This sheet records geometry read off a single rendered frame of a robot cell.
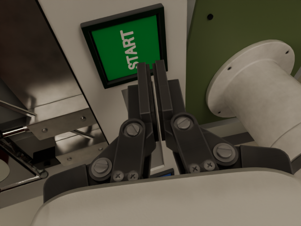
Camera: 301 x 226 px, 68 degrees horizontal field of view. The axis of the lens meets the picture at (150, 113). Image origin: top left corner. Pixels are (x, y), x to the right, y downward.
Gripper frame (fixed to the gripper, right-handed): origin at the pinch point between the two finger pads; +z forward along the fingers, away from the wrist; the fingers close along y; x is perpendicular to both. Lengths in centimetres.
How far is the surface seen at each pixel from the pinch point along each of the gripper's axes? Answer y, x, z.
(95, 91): -5.0, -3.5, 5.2
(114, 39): -2.3, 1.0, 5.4
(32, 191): -34, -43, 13
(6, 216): -132, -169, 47
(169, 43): 1.6, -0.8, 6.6
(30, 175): -21.8, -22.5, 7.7
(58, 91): -12.0, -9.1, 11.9
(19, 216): -122, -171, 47
